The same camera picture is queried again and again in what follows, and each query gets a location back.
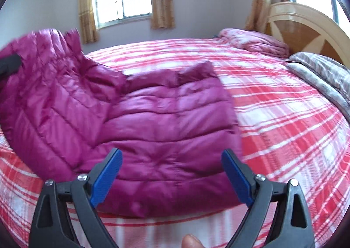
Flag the magenta puffer jacket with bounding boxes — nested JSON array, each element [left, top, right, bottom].
[[1, 29, 242, 218]]

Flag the striped grey pillow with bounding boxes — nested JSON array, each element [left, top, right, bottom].
[[286, 52, 349, 121]]

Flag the person's right hand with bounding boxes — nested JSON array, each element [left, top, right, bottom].
[[181, 234, 204, 248]]

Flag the pink floral folded quilt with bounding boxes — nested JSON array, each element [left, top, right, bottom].
[[218, 28, 289, 59]]

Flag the wooden headboard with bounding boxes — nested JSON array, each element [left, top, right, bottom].
[[266, 1, 349, 67]]

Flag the left beige curtain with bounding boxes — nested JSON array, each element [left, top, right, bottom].
[[78, 0, 99, 44]]

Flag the red plaid bed cover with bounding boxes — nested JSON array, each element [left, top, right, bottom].
[[1, 39, 349, 247]]

